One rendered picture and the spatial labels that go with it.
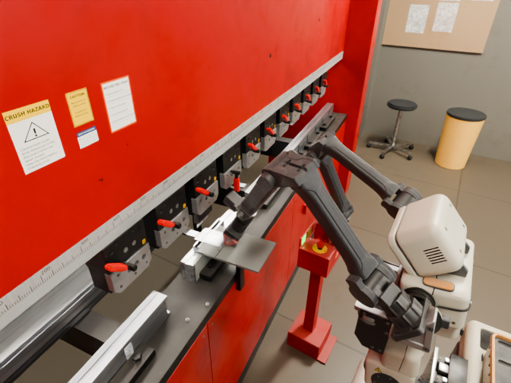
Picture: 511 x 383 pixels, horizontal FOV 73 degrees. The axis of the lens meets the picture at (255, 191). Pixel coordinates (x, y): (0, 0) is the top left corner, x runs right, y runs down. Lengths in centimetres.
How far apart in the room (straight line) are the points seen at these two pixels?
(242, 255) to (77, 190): 72
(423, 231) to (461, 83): 412
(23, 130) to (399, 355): 118
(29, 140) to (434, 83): 471
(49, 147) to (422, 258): 90
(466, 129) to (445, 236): 355
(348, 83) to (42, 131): 275
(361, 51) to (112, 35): 252
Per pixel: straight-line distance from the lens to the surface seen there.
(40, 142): 76
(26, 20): 74
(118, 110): 87
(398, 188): 131
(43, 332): 133
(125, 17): 88
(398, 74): 507
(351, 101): 325
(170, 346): 128
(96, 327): 139
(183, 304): 138
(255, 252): 136
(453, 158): 464
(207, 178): 126
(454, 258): 101
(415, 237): 99
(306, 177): 78
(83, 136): 81
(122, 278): 102
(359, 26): 314
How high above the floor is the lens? 191
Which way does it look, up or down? 32 degrees down
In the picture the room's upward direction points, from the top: 1 degrees clockwise
